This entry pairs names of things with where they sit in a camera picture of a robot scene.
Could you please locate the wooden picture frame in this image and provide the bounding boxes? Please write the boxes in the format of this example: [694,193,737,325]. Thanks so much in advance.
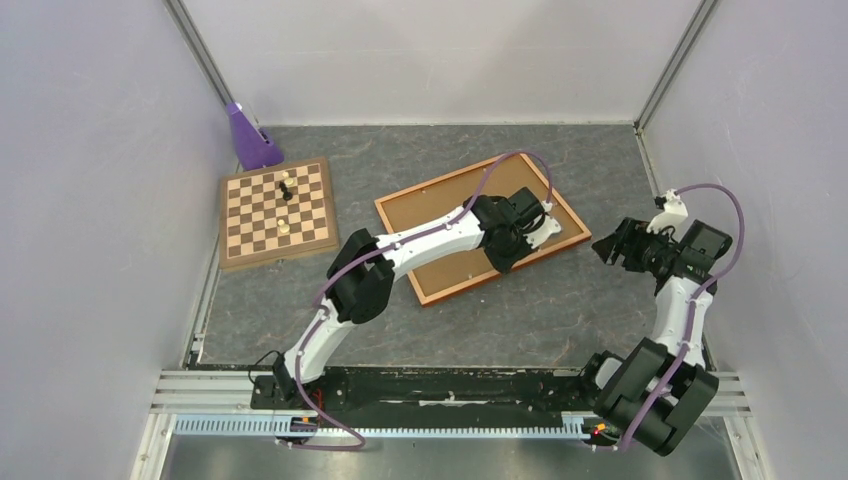
[374,152,594,309]

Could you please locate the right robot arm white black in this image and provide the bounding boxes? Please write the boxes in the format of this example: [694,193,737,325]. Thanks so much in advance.
[577,217,733,456]

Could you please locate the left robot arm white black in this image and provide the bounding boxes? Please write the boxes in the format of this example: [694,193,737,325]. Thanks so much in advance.
[272,187,562,408]

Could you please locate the wooden chessboard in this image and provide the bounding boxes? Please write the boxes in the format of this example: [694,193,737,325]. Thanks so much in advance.
[218,157,339,271]

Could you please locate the black chess piece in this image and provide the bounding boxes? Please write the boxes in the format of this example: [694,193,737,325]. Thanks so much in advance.
[279,182,293,202]

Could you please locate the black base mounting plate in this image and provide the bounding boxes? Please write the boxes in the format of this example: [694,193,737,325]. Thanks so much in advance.
[248,366,601,432]

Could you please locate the purple plastic cone object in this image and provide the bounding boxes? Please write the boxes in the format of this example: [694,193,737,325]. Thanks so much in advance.
[226,102,284,171]

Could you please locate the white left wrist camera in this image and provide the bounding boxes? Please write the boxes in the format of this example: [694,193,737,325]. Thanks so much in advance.
[525,201,562,250]

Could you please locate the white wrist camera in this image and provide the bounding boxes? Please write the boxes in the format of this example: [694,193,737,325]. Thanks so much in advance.
[525,201,562,250]
[646,189,688,236]

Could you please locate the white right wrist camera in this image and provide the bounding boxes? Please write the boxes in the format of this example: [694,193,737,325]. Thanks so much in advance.
[646,189,688,236]

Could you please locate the aluminium rail frame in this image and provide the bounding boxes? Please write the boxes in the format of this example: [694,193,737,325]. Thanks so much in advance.
[130,370,776,479]

